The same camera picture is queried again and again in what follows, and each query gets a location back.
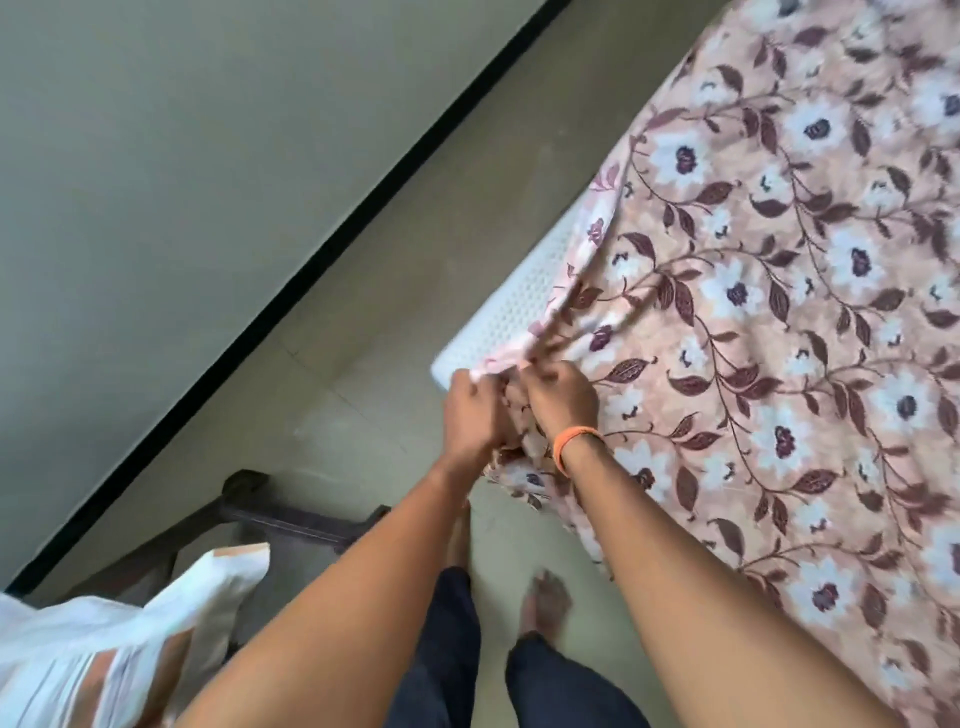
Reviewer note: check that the person's left hand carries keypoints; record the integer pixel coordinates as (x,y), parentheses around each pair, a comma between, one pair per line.
(472,424)

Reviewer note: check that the person's right hand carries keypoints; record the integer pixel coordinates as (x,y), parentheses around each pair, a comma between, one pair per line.
(562,401)

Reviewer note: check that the white honeycomb mattress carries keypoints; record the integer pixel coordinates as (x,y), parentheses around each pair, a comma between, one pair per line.
(510,307)

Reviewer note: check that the peach floral sheet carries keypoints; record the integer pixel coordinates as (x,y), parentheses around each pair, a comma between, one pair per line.
(787,300)

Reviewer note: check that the beige patchwork striped pillow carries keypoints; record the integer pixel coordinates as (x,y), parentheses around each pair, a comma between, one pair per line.
(112,637)

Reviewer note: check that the person's left forearm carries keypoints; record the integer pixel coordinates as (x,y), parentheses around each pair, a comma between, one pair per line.
(337,600)

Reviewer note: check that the person's right forearm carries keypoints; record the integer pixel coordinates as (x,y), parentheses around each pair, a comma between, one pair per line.
(712,600)

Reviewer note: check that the person's dark trousers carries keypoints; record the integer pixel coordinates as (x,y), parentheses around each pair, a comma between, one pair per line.
(450,660)

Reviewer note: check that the orange wrist band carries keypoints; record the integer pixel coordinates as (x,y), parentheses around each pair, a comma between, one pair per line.
(574,442)

